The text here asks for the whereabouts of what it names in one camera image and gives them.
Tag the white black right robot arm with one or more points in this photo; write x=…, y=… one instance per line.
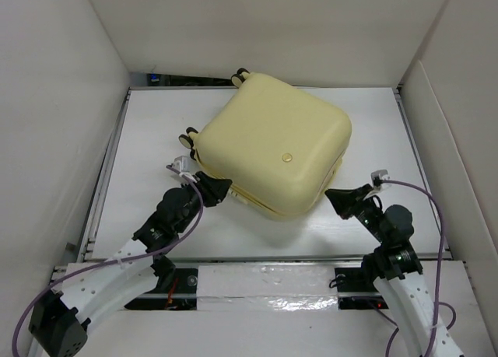
x=395, y=271

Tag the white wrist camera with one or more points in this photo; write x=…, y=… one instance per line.
x=181, y=166
x=379, y=181

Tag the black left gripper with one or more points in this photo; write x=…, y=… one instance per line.
x=212, y=189

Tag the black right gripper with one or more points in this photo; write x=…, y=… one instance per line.
x=344, y=200

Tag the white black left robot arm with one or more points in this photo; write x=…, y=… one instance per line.
x=62, y=321

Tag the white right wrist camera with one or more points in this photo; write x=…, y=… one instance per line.
x=379, y=181

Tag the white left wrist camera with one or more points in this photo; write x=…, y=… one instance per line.
x=181, y=166

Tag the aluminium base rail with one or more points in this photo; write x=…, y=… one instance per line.
x=257, y=287

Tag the yellow hard-shell suitcase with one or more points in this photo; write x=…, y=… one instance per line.
x=279, y=145

